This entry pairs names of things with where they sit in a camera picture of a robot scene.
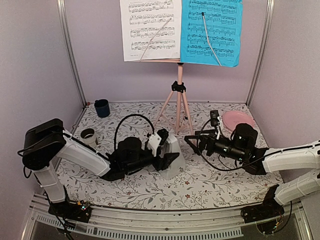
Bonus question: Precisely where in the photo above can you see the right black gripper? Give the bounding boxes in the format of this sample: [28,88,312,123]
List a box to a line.
[184,129,246,162]

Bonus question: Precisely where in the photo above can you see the white metronome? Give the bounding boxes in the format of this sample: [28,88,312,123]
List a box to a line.
[159,133,186,180]

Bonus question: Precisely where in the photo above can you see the pink music stand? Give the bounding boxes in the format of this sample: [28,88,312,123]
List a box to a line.
[136,58,193,132]

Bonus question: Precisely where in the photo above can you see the sheet music paper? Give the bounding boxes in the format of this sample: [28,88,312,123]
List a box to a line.
[119,0,182,62]

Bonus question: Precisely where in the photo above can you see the blue cloth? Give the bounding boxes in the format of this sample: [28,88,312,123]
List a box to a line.
[180,0,243,68]

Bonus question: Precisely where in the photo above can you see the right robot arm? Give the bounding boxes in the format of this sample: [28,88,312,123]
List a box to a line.
[184,123,320,218]

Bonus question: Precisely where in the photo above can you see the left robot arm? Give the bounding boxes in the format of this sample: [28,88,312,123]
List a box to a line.
[17,118,186,217]

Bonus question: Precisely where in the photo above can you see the pink plate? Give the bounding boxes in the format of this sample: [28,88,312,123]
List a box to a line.
[222,110,255,131]

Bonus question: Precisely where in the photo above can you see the paper coffee cup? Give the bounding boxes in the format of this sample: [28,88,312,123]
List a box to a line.
[80,128,98,148]

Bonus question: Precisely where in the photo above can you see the dark blue cup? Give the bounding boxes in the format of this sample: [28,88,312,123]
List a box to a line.
[94,99,110,118]

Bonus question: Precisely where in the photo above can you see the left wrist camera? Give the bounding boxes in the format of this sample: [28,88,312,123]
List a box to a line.
[146,128,169,157]

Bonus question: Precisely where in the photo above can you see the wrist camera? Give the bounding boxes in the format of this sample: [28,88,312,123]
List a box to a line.
[146,128,169,157]
[209,110,222,140]

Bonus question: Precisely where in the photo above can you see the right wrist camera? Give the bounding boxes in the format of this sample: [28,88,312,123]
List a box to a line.
[209,110,222,140]

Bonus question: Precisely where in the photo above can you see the left camera cable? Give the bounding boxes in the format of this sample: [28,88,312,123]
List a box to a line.
[113,114,156,153]

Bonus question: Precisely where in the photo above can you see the front aluminium rail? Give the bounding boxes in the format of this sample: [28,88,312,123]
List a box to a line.
[22,194,315,240]

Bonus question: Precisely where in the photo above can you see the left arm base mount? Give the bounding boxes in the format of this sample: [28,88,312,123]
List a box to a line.
[48,200,92,223]

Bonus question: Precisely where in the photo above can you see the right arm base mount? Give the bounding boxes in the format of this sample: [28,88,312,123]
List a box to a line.
[240,201,285,236]

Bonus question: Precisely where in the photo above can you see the right aluminium post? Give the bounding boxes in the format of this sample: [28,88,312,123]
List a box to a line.
[245,0,275,108]

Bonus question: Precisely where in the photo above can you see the aluminium post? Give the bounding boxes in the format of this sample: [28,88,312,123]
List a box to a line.
[56,0,87,108]
[245,0,275,108]

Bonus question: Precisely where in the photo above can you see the left aluminium post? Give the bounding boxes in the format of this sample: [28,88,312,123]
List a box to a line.
[56,0,87,108]

